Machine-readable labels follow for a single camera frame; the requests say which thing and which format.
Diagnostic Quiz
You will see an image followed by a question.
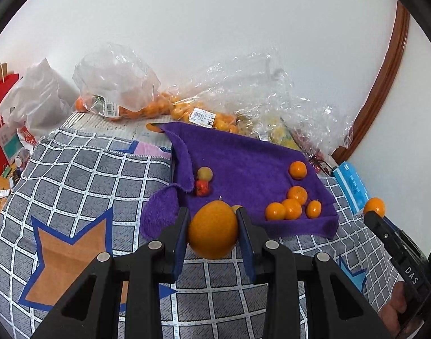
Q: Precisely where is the clear plastic bag of oranges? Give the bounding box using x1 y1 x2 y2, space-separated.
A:
72 42 167 122
166 92 239 135

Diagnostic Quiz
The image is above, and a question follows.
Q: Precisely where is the red paper bag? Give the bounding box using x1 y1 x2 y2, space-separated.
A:
0 56 29 181

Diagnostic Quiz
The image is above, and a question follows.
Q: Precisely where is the white plastic bag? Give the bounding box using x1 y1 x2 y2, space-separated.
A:
4 58 80 149

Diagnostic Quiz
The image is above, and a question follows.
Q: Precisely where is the pink patterned sheet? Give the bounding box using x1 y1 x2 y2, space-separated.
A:
113 139 172 160

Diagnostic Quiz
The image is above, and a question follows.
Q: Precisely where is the printed paper sheet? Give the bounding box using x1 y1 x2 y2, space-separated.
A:
62 111 175 149

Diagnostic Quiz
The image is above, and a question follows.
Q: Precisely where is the grey checked blanket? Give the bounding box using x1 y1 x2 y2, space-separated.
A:
0 127 424 339

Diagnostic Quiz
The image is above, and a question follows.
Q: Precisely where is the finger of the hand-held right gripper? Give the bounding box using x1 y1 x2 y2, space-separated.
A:
382 215 405 235
364 211 405 259

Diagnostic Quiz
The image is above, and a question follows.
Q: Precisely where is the large orange mandarin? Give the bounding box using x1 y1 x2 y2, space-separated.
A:
287 186 308 206

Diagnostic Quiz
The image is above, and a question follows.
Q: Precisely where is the person's right hand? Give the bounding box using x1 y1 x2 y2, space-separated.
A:
378 280 410 333

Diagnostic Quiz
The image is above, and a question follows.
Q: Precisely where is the blue tissue pack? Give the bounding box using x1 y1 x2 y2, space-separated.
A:
331 162 371 216

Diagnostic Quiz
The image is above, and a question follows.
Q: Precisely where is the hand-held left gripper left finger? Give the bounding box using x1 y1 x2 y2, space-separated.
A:
30 207 191 339

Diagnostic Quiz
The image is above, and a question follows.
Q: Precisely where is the brown wooden door frame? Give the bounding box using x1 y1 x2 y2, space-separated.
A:
330 0 411 165

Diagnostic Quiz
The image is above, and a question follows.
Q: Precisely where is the large crumpled clear plastic bag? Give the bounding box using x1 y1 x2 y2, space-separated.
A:
166 47 354 156

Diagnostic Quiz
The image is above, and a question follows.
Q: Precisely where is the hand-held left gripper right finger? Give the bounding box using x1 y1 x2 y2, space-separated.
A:
236 207 394 339

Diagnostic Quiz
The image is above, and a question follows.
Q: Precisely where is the purple towel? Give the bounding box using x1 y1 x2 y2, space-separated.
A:
140 122 339 241

